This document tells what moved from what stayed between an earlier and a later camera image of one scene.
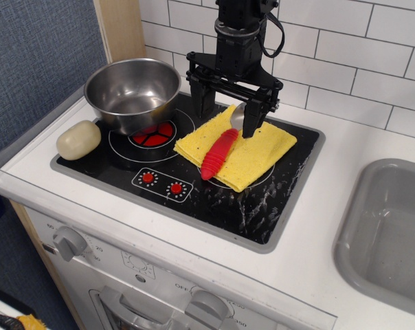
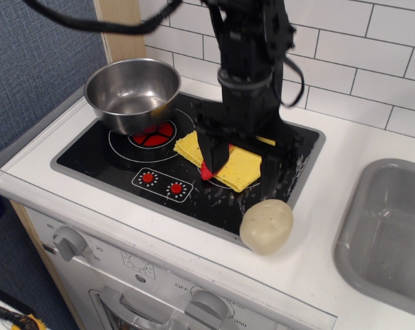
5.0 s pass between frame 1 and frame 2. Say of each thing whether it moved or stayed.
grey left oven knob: stayed
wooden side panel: stayed
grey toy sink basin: stayed
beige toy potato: moved
